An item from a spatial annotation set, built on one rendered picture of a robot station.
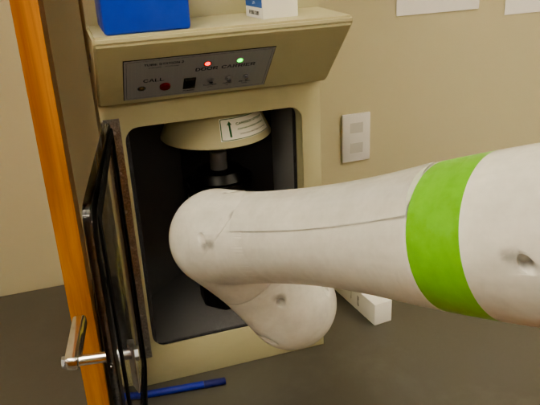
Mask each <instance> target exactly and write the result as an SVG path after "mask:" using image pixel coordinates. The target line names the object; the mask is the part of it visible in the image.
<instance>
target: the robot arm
mask: <svg viewBox="0 0 540 405"><path fill-rule="evenodd" d="M169 244H170V251H171V254H172V256H173V258H174V261H175V263H176V264H177V266H178V267H179V268H180V269H181V270H182V271H183V272H184V273H185V274H186V275H187V276H188V277H189V278H191V279H192V280H194V281H195V282H197V283H198V284H200V285H202V286H203V287H204V288H206V289H207V290H208V291H210V292H211V293H213V294H214V295H216V296H217V297H218V298H219V299H220V300H221V301H223V302H224V303H225V304H227V305H228V306H229V307H230V308H231V309H232V310H233V311H234V312H235V313H236V314H238V315H239V316H240V317H241V318H242V319H243V320H244V321H245V323H246V324H247V325H248V326H249V327H250V328H251V329H252V330H253V331H254V332H255V334H256V335H257V336H258V337H259V338H260V339H261V340H263V341H264V342H266V343H267V344H269V345H270V346H273V347H276V348H278V349H282V350H300V349H304V348H306V347H309V346H311V345H313V344H315V343H316V342H318V341H319V340H321V339H322V338H323V337H324V336H325V335H326V333H327V332H328V331H329V329H330V327H331V325H332V324H333V320H334V318H335V314H336V310H337V298H336V293H335V290H334V289H335V288H338V289H343V290H348V291H353V292H357V293H365V294H369V295H373V296H377V297H383V298H387V299H391V300H394V301H401V302H404V303H408V304H412V305H418V306H422V307H426V308H429V309H437V310H441V311H445V312H450V313H457V314H461V315H466V316H470V317H479V318H483V319H488V320H493V321H501V322H506V323H511V324H516V325H526V326H531V327H537V328H540V142H539V143H534V144H529V145H521V146H516V147H511V148H506V149H498V150H494V151H489V152H484V153H477V154H473V155H468V156H464V157H457V158H453V159H449V160H445V161H441V162H435V163H433V162H430V163H428V164H424V165H421V166H416V167H412V168H409V169H405V170H400V171H396V172H393V173H389V174H383V175H379V176H375V177H371V178H364V179H359V180H354V181H350V182H341V183H336V184H330V185H324V186H313V187H306V188H299V189H291V190H270V191H254V190H253V189H252V188H251V187H249V191H245V190H228V189H209V190H204V191H201V192H198V193H197V194H192V193H189V194H188V199H187V200H186V201H185V202H184V203H183V204H182V205H181V206H180V207H179V208H178V210H177V211H176V213H175V215H174V217H173V219H172V222H171V224H170V232H169Z"/></svg>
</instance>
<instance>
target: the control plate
mask: <svg viewBox="0 0 540 405"><path fill-rule="evenodd" d="M275 50H276V46H273V47H257V48H250V49H242V50H234V51H218V52H210V53H202V54H193V55H179V56H171V57H162V58H154V59H139V60H130V61H123V90H124V100H138V99H145V98H152V97H159V96H172V95H179V94H186V93H193V92H206V91H213V90H220V89H227V88H240V87H247V86H254V85H261V84H264V82H265V80H266V77H267V74H268V70H269V68H270V65H271V62H272V57H273V55H274V52H275ZM238 58H244V61H243V62H241V63H237V62H236V60H237V59H238ZM206 61H211V62H212V64H211V65H210V66H204V65H203V64H204V63H205V62H206ZM245 74H248V75H249V77H248V79H247V80H245V78H243V75H245ZM227 76H231V81H229V82H228V81H227V80H225V78H226V77H227ZM193 77H196V82H195V87H194V88H188V89H183V82H184V79H185V78H193ZM210 78H214V81H213V83H212V84H210V82H207V79H210ZM163 83H169V84H170V89H168V90H165V91H163V90H161V89H160V85H161V84H163ZM140 86H144V87H145V90H144V91H138V90H137V89H138V88H139V87H140Z"/></svg>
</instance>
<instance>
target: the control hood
mask: <svg viewBox="0 0 540 405"><path fill-rule="evenodd" d="M352 23H353V17H350V14H344V13H341V12H337V11H334V10H328V9H325V8H321V7H319V6H316V7H306V8H298V16H292V17H284V18H270V19H259V18H253V17H249V16H247V14H246V13H241V14H222V15H212V16H203V17H193V18H190V28H188V29H180V30H171V31H153V32H144V33H135V34H126V35H109V36H107V35H105V34H104V32H103V31H102V30H101V28H100V26H90V27H88V29H86V32H87V37H88V47H89V59H90V60H91V64H92V74H93V79H94V84H95V90H96V100H97V104H98V105H100V106H101V107H103V106H110V105H117V104H130V103H137V102H144V101H151V100H164V99H170V98H178V97H184V96H197V95H204V94H211V93H218V92H231V91H238V90H245V89H252V88H265V87H271V86H279V85H286V84H299V83H306V82H313V81H319V80H325V78H326V77H327V75H328V74H329V71H330V69H331V67H332V66H333V62H334V60H335V59H336V57H337V55H338V52H339V50H340V48H341V46H342V44H343V42H344V40H345V38H346V35H347V33H348V31H349V29H350V27H351V25H352ZM273 46H276V50H275V52H274V55H273V57H272V62H271V65H270V68H269V70H268V74H267V77H266V80H265V82H264V84H261V85H254V86H247V87H240V88H227V89H220V90H213V91H206V92H193V93H186V94H179V95H172V96H159V97H152V98H145V99H138V100H124V90H123V61H130V60H139V59H154V58H162V57H171V56H179V55H193V54H202V53H210V52H218V51H234V50H242V49H250V48H257V47H273Z"/></svg>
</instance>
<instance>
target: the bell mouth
mask: <svg viewBox="0 0 540 405"><path fill-rule="evenodd" d="M270 132H271V127H270V125H269V123H268V122H267V120H266V118H265V116H264V114H263V112H262V111H260V112H248V113H241V114H235V115H229V116H222V117H211V118H204V119H197V120H191V121H179V122H173V123H166V124H164V126H163V129H162V133H161V136H160V138H161V140H162V141H163V142H164V143H165V144H167V145H169V146H172V147H174V148H178V149H188V150H221V149H233V148H238V147H242V146H245V145H250V144H253V143H256V142H258V141H261V140H263V139H265V138H266V137H267V136H268V135H269V134H270Z"/></svg>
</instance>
